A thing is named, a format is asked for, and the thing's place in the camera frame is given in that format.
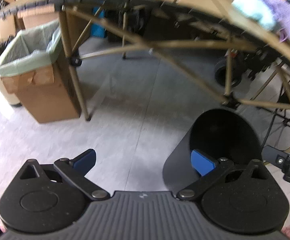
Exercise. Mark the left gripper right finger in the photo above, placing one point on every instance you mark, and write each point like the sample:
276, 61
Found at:
211, 171

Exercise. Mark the tan folding table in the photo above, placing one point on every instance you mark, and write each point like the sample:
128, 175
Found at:
190, 35

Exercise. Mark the black round trash bin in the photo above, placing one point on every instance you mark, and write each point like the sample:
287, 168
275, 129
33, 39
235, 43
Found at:
217, 133

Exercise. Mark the black cart wheel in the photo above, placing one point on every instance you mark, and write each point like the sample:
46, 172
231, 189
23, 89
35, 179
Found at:
220, 72

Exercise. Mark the light blue fluffy cloth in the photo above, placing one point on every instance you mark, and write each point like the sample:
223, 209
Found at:
258, 11

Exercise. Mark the cardboard box with green liner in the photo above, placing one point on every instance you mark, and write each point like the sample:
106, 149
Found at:
34, 68

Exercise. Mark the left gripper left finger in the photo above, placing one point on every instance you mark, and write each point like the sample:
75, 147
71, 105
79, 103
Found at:
73, 171

